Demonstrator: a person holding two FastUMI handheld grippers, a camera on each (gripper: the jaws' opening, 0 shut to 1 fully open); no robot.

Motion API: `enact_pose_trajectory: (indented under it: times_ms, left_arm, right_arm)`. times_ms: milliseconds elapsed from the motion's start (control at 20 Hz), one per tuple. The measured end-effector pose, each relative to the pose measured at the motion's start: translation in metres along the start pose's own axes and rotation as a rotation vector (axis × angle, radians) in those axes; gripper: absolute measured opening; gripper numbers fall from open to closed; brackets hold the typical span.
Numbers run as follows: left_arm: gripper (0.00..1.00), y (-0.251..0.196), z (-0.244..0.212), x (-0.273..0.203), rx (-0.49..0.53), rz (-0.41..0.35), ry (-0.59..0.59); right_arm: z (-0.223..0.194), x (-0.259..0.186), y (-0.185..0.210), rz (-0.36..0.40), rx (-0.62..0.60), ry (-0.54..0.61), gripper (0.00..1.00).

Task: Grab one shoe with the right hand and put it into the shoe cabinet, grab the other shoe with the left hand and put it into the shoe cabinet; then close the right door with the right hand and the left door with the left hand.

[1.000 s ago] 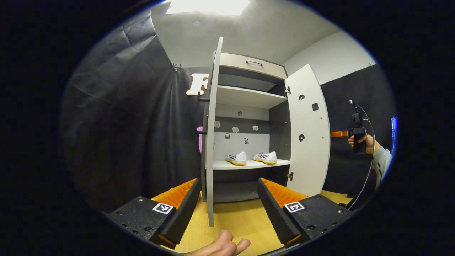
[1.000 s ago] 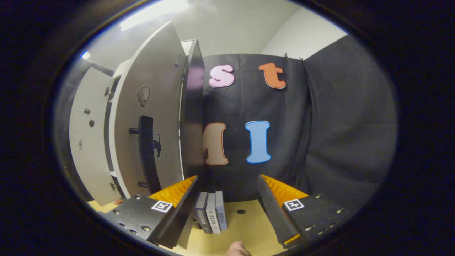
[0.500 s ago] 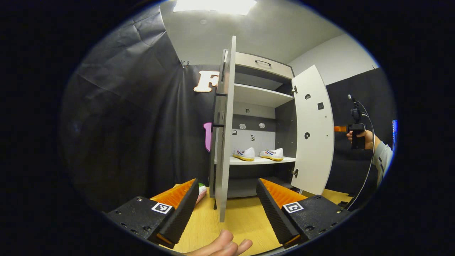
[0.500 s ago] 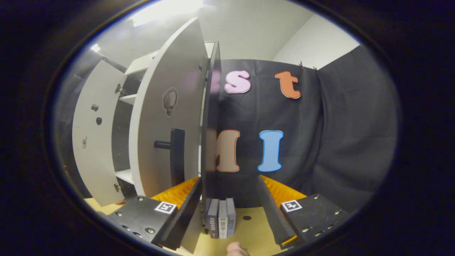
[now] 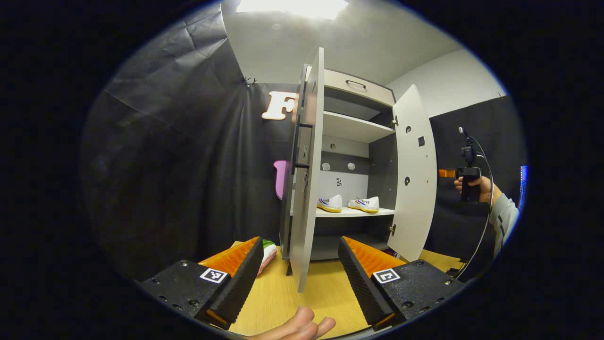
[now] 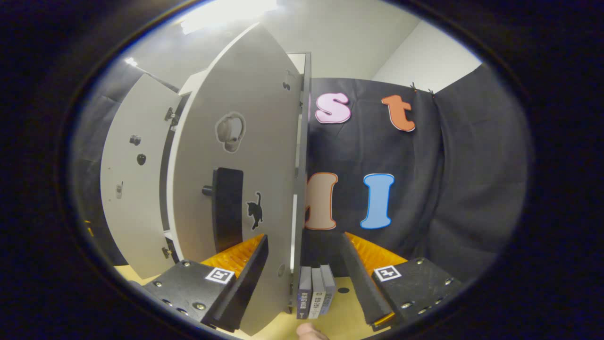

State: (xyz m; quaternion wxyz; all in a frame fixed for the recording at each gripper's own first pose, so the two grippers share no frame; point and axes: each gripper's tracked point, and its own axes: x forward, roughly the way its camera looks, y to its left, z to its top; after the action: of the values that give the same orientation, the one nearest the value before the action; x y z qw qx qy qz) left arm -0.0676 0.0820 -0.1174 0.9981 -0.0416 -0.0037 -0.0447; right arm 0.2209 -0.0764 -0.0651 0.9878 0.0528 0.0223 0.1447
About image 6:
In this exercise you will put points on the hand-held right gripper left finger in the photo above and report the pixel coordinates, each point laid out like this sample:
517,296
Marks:
247,283

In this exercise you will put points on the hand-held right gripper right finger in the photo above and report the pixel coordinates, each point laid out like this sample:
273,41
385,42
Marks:
363,278

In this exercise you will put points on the white door with headphone sticker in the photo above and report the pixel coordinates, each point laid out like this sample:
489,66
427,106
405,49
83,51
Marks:
264,156

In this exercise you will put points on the white door with camera sticker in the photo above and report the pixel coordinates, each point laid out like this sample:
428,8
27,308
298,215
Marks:
137,212

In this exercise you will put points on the white shoe cabinet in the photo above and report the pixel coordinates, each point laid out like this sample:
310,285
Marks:
186,92

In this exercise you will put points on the grey blue book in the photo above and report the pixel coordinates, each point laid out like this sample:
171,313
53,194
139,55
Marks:
329,288

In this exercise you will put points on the white book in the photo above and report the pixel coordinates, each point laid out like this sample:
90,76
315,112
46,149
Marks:
317,293

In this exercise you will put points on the dark blue book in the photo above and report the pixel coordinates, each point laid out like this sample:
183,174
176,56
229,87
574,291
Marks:
304,293

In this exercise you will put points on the black backdrop cloth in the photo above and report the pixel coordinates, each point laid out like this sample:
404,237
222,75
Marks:
462,189

